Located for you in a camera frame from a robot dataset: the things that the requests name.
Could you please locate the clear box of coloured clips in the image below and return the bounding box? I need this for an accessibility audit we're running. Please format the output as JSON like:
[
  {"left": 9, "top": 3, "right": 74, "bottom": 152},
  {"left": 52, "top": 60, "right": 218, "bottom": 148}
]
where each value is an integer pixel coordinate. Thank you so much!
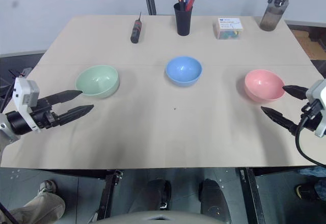
[{"left": 215, "top": 17, "right": 243, "bottom": 41}]

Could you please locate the blue bowl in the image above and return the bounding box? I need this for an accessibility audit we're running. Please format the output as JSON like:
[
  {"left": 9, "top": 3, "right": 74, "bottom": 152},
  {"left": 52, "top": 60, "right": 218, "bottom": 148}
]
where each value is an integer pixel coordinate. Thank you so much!
[{"left": 166, "top": 56, "right": 203, "bottom": 88}]

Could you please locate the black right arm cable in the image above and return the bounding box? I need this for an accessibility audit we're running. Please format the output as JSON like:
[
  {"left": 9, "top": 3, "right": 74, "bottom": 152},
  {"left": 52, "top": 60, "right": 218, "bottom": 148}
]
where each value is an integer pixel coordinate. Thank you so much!
[{"left": 294, "top": 106, "right": 326, "bottom": 169}]

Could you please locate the black table leg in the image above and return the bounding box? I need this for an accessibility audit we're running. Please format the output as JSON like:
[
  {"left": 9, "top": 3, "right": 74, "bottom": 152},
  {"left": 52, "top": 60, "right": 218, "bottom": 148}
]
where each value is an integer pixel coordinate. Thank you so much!
[
  {"left": 94, "top": 169, "right": 124, "bottom": 221},
  {"left": 238, "top": 167, "right": 266, "bottom": 224}
]

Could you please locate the dark translucent water bottle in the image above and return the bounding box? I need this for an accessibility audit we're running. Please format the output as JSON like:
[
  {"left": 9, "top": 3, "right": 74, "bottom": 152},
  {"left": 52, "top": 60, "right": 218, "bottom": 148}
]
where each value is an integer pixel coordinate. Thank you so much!
[{"left": 259, "top": 0, "right": 297, "bottom": 32}]

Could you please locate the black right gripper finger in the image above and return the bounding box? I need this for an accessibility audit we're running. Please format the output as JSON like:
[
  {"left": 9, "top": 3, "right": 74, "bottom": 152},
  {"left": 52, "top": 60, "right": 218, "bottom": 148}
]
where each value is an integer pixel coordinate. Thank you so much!
[
  {"left": 282, "top": 85, "right": 310, "bottom": 101},
  {"left": 260, "top": 106, "right": 299, "bottom": 136}
]

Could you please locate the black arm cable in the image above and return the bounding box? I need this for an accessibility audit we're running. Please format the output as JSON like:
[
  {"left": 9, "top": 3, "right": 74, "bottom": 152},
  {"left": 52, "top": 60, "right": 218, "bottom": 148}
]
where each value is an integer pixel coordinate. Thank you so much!
[
  {"left": 294, "top": 106, "right": 326, "bottom": 169},
  {"left": 0, "top": 69, "right": 17, "bottom": 114}
]

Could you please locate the grey sneaker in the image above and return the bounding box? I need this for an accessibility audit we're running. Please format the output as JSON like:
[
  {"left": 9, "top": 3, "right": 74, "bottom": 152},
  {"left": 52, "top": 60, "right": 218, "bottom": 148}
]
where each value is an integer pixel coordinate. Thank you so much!
[{"left": 38, "top": 179, "right": 58, "bottom": 197}]

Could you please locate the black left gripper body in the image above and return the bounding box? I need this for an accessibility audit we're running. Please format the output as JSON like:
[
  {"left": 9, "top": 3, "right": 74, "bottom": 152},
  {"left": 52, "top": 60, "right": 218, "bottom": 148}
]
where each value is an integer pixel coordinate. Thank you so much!
[{"left": 30, "top": 97, "right": 62, "bottom": 131}]

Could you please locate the person's khaki trouser leg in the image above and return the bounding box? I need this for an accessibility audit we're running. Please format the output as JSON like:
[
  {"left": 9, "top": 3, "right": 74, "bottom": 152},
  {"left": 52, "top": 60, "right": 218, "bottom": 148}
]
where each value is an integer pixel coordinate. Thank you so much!
[{"left": 0, "top": 191, "right": 66, "bottom": 224}]

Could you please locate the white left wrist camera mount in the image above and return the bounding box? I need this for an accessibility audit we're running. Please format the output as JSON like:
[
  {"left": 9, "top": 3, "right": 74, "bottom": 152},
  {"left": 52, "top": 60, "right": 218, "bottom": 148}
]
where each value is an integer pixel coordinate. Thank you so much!
[{"left": 12, "top": 77, "right": 42, "bottom": 133}]

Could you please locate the black and yellow shoe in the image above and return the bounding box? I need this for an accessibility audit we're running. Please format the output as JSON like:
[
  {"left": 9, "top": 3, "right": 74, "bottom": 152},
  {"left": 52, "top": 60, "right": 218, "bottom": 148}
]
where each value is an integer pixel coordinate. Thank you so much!
[{"left": 295, "top": 183, "right": 322, "bottom": 201}]

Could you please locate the black pen cup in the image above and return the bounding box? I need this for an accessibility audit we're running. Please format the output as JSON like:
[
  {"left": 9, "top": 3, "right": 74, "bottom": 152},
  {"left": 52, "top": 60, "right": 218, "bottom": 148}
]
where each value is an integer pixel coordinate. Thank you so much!
[{"left": 173, "top": 2, "right": 194, "bottom": 37}]

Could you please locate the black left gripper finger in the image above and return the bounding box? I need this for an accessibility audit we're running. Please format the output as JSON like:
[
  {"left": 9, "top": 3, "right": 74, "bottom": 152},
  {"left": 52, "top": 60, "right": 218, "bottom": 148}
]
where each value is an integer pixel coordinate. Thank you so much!
[
  {"left": 58, "top": 104, "right": 95, "bottom": 127},
  {"left": 45, "top": 89, "right": 84, "bottom": 105}
]

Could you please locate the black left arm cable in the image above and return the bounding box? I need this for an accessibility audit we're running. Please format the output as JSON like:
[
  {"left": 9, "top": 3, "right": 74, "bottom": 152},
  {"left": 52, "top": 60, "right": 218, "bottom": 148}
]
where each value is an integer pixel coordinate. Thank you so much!
[{"left": 0, "top": 69, "right": 17, "bottom": 114}]

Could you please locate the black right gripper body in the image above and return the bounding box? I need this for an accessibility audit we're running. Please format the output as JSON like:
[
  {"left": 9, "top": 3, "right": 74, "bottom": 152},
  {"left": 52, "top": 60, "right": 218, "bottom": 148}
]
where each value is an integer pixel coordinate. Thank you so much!
[{"left": 298, "top": 100, "right": 323, "bottom": 131}]

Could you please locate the red bowl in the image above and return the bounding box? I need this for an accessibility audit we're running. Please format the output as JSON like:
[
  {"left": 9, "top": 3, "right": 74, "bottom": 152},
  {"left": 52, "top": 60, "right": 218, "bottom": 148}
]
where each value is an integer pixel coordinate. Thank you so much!
[{"left": 244, "top": 69, "right": 286, "bottom": 102}]

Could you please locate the grey robot torso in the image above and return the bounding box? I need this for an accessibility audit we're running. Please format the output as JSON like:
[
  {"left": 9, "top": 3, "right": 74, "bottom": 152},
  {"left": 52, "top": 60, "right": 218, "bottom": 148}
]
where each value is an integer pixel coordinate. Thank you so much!
[{"left": 93, "top": 209, "right": 230, "bottom": 224}]

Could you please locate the black screwdriver with red band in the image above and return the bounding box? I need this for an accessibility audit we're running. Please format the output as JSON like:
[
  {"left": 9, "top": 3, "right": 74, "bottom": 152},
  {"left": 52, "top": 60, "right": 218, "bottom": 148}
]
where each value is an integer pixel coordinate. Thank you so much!
[{"left": 130, "top": 11, "right": 144, "bottom": 44}]

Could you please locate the green bowl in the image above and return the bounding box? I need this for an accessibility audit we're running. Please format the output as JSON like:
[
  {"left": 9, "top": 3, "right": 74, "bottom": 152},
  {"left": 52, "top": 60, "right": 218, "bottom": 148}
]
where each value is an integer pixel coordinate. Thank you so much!
[{"left": 74, "top": 65, "right": 120, "bottom": 99}]

